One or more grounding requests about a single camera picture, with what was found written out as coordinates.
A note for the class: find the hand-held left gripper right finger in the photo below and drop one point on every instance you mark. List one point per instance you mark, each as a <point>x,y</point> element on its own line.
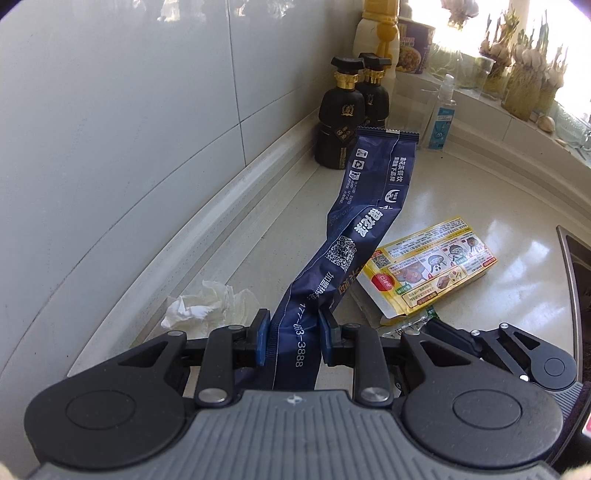
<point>327,341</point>

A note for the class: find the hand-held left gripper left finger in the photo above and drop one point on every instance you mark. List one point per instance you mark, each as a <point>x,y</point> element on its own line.
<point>262,341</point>

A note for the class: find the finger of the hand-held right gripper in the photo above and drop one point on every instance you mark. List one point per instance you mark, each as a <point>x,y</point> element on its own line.
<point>455,334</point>

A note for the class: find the small green packet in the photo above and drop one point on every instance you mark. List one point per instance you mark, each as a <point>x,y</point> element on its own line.
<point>408,323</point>

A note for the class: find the dark blue wrapper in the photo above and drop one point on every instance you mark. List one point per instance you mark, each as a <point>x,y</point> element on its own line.
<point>360,217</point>

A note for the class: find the crumpled white tissue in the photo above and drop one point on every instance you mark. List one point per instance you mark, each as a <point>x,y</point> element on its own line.
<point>207,304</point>

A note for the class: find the yellow printed carton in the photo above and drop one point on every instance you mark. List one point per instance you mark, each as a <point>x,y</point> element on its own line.
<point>429,272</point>

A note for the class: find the stainless steel sink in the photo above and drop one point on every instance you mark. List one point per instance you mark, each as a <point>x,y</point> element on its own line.
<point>575,277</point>

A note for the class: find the blue label spray bottle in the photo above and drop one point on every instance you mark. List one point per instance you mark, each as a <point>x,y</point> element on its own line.
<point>441,120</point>

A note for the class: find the small seashell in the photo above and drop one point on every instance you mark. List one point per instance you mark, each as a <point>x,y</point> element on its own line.
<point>561,142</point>
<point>547,122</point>

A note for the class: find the black bottle with gold neck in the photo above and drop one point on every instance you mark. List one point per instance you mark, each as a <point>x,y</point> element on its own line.
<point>339,120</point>
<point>375,97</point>

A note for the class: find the jar of sprouting garlic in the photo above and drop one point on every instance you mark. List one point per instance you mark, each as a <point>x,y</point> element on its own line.
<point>495,60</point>
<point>554,74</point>
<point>524,87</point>

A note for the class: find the purple instant noodle cup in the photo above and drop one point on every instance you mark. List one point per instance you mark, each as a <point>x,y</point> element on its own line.
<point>413,46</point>

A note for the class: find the white bottle with yellow cap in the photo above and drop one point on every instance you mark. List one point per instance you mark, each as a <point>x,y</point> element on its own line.
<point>369,37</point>

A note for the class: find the hanging garlic bunch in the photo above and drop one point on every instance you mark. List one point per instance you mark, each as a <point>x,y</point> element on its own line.
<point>459,9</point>

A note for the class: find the sprouting garlic in jars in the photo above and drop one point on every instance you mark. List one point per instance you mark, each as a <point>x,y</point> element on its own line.
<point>579,27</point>

